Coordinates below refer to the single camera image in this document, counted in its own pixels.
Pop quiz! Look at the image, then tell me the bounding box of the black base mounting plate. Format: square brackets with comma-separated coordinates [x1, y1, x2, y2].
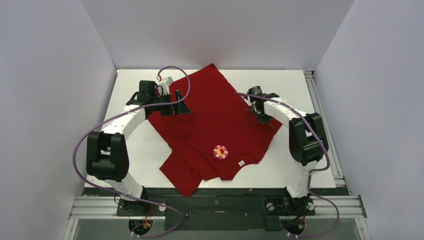
[114, 190, 315, 235]

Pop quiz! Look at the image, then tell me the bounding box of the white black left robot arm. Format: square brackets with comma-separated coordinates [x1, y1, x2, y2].
[86, 77, 191, 215]

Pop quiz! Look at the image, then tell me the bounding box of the pink flower brooch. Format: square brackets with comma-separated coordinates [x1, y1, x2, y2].
[213, 145, 229, 160]

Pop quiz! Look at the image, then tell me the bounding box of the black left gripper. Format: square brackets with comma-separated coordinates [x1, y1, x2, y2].
[150, 90, 191, 117]

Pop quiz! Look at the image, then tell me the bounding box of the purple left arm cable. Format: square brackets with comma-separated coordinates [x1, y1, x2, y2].
[72, 65, 192, 239]

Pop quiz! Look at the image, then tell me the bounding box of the red t-shirt garment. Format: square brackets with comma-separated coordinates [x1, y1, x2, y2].
[148, 64, 281, 197]

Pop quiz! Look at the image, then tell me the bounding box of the aluminium frame rail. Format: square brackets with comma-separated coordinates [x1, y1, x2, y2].
[69, 195, 367, 220]

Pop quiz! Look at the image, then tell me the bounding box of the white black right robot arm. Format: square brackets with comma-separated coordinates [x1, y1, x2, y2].
[244, 86, 331, 214]

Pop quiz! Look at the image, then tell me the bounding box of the right side aluminium rail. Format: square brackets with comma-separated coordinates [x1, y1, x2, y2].
[303, 70, 352, 195]

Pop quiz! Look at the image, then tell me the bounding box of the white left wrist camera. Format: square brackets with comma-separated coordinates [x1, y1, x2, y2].
[156, 75, 174, 96]

